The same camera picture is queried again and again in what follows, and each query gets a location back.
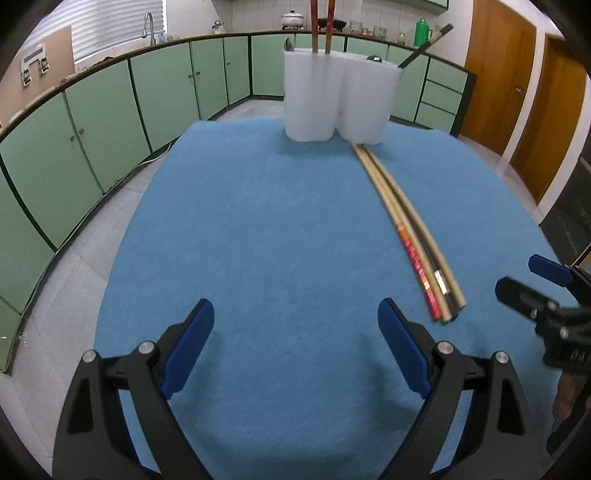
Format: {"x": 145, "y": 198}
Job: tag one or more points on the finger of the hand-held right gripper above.
{"x": 521, "y": 295}
{"x": 549, "y": 266}

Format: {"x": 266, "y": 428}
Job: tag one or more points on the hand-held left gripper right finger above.
{"x": 406, "y": 350}

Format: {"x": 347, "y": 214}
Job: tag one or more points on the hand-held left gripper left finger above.
{"x": 189, "y": 346}

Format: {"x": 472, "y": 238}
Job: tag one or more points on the tan wooden chopstick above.
{"x": 459, "y": 295}

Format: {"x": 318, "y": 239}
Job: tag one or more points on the bundle of wooden chopsticks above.
{"x": 439, "y": 281}

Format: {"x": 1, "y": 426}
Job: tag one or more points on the white plastic utensil holder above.
{"x": 332, "y": 97}

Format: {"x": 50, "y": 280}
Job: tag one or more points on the silver metal spoon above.
{"x": 288, "y": 45}

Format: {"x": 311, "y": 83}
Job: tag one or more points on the person's right hand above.
{"x": 567, "y": 394}

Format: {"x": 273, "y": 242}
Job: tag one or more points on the blue felt mat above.
{"x": 277, "y": 230}

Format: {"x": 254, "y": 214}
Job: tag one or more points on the plain wooden door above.
{"x": 549, "y": 115}

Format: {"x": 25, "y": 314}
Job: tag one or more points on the wooden door with knob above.
{"x": 498, "y": 69}

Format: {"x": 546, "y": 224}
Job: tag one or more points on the green drawer unit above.
{"x": 443, "y": 92}

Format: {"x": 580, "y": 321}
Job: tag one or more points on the long green base cabinets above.
{"x": 92, "y": 129}

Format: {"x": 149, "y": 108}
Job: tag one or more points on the green thermos flask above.
{"x": 421, "y": 33}

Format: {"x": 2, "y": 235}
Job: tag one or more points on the short green base cabinets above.
{"x": 268, "y": 64}

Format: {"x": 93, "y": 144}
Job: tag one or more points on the sink side bottles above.
{"x": 170, "y": 37}

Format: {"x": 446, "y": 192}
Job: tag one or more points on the black wok with lid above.
{"x": 340, "y": 24}

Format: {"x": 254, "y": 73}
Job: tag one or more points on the white clip device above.
{"x": 34, "y": 62}

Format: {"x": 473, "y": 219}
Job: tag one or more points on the brown board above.
{"x": 57, "y": 48}

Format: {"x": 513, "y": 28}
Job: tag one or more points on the chrome sink faucet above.
{"x": 148, "y": 23}

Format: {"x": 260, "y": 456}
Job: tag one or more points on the white window blind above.
{"x": 115, "y": 27}

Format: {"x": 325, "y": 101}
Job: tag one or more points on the white cooking pot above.
{"x": 293, "y": 20}

